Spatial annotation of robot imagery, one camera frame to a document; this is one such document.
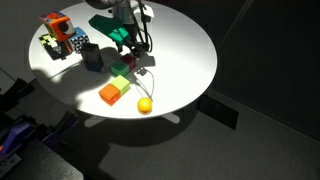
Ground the light green block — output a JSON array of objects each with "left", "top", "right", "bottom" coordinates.
[{"left": 111, "top": 75, "right": 130, "bottom": 96}]

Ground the orange block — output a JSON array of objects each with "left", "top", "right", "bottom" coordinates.
[{"left": 99, "top": 84, "right": 121, "bottom": 106}]

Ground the pink block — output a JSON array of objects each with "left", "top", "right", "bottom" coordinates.
[{"left": 121, "top": 54, "right": 136, "bottom": 71}]

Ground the colourful orange purple cube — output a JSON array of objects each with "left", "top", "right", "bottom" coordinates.
[{"left": 39, "top": 11, "right": 76, "bottom": 41}]

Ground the yellow ball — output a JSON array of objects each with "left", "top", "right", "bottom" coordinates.
[{"left": 137, "top": 97, "right": 152, "bottom": 114}]

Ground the blue black patterned cube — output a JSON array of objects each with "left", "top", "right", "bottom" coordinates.
[{"left": 68, "top": 27, "right": 90, "bottom": 53}]

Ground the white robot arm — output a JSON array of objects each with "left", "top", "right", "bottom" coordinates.
[{"left": 84, "top": 0, "right": 154, "bottom": 58}]

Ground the dark green block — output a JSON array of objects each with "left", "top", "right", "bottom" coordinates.
[{"left": 111, "top": 61, "right": 129, "bottom": 76}]

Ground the black floor plate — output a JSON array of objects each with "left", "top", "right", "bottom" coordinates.
[{"left": 197, "top": 95, "right": 239, "bottom": 130}]

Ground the grey block on blue block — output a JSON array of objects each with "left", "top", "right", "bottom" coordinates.
[{"left": 81, "top": 43, "right": 103, "bottom": 72}]

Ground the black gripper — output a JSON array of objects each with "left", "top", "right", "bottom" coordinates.
[{"left": 116, "top": 36, "right": 149, "bottom": 58}]

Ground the round white table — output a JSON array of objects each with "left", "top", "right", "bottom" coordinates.
[{"left": 29, "top": 2, "right": 217, "bottom": 123}]

